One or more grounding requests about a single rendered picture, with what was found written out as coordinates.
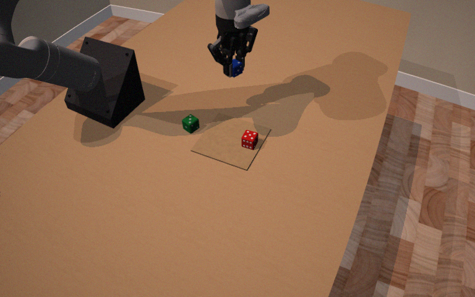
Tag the red die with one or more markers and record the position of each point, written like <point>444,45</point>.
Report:
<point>249,139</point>

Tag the tan square mat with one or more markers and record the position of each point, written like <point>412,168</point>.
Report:
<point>221,141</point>

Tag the green die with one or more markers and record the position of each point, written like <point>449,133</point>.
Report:
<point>190,123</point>

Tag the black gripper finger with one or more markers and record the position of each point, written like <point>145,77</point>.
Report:
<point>220,56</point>
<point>244,49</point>

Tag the blue die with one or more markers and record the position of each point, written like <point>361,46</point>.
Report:
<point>237,67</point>

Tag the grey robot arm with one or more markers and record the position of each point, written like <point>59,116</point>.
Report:
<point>48,62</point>

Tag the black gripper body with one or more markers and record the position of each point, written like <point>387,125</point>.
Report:
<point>227,30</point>

